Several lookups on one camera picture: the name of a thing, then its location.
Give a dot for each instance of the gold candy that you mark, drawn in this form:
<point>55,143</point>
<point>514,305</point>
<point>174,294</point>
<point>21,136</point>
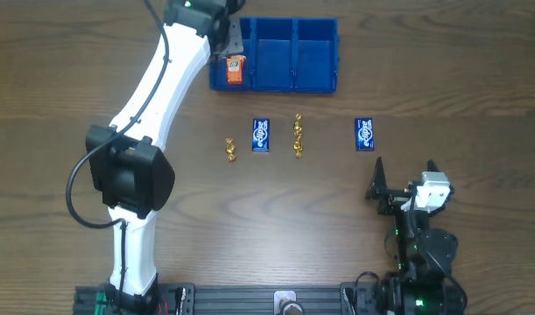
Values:
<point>230,149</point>
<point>298,147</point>
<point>298,124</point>

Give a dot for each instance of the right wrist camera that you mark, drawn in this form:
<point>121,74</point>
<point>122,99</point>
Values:
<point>431,190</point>

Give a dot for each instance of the mounting rail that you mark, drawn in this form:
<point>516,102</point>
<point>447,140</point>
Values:
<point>241,299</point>

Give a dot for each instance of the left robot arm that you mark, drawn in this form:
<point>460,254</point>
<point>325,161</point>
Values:
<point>171,83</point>

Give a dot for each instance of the blue tray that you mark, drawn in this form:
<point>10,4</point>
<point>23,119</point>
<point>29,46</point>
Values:
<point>313,65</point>

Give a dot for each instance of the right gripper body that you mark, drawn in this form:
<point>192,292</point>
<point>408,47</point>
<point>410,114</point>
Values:
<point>394,201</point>

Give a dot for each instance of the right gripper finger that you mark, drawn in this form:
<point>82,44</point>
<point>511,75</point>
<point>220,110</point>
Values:
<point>376,181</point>
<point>432,166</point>

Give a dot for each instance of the blue candy pack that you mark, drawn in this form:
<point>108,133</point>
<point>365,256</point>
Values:
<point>364,134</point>
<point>260,135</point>

